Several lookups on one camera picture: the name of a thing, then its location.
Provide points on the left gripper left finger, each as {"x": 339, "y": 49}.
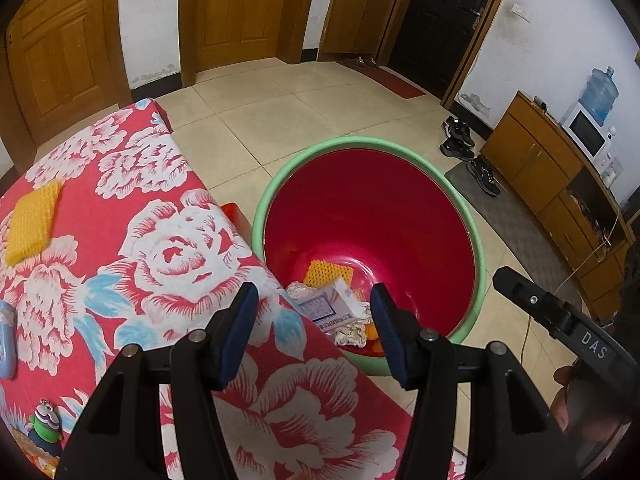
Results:
{"x": 118, "y": 435}

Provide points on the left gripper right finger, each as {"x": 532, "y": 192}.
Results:
{"x": 512, "y": 432}

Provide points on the yellow foam net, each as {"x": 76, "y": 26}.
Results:
{"x": 31, "y": 223}
{"x": 321, "y": 273}

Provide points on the orange snack bag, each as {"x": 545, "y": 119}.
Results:
{"x": 41, "y": 459}

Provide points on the person's right hand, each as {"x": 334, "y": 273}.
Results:
{"x": 558, "y": 408}

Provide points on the grey floor mat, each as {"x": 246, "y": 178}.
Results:
{"x": 509, "y": 218}

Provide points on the wooden sideboard cabinet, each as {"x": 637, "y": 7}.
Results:
{"x": 549, "y": 173}

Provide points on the light blue curved object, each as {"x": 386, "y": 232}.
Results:
{"x": 8, "y": 350}

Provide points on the crumpled silver foil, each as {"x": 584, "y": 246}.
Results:
{"x": 351, "y": 334}

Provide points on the red floral tablecloth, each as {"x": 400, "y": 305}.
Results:
{"x": 140, "y": 253}

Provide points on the white microwave oven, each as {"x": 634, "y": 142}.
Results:
{"x": 584, "y": 130}

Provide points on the black shoe near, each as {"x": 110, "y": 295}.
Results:
{"x": 483, "y": 175}

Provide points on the black shoe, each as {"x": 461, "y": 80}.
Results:
{"x": 455, "y": 128}
{"x": 455, "y": 149}
{"x": 483, "y": 175}

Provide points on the white printed paper box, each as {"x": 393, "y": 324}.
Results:
{"x": 333, "y": 306}

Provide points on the black shoe middle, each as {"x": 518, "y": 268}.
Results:
{"x": 455, "y": 149}

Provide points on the black shoe far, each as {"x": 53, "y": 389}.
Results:
{"x": 455, "y": 128}

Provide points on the blue water jug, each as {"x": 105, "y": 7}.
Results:
{"x": 599, "y": 94}

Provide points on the red basin green rim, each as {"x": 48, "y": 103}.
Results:
{"x": 388, "y": 213}

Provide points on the red door mat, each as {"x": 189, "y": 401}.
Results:
{"x": 386, "y": 79}

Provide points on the dark entrance door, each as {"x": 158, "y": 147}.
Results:
{"x": 434, "y": 42}

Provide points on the left wooden door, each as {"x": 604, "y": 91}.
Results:
{"x": 61, "y": 62}

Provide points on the wooden door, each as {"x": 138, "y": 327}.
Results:
{"x": 215, "y": 33}
{"x": 61, "y": 62}

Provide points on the low wooden cabinet panel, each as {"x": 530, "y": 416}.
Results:
{"x": 353, "y": 28}

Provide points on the middle wooden door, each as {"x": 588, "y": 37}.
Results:
{"x": 215, "y": 33}

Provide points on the wall light switch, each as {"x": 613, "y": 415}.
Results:
{"x": 519, "y": 11}

